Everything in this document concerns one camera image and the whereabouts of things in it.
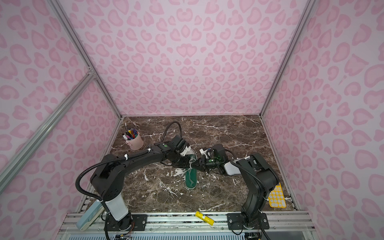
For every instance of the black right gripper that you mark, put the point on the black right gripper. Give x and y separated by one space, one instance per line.
203 163

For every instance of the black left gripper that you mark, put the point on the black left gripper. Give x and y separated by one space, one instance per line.
185 165

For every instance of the white shoelace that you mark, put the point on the white shoelace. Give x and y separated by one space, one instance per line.
184 166

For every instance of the green canvas sneaker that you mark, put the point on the green canvas sneaker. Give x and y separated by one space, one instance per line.
191 183

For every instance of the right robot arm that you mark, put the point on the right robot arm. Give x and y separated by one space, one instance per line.
259 177

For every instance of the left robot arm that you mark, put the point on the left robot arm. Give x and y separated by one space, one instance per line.
109 178

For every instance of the pink pen cup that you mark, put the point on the pink pen cup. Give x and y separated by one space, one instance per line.
134 143

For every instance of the coloured pens bundle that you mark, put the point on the coloured pens bundle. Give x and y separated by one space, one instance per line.
130 134

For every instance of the yellow marker tube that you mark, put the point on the yellow marker tube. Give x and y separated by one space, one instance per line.
204 218

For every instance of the light blue device lower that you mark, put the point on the light blue device lower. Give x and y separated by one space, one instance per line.
90 215

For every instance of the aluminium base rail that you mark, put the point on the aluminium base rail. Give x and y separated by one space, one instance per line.
186 226

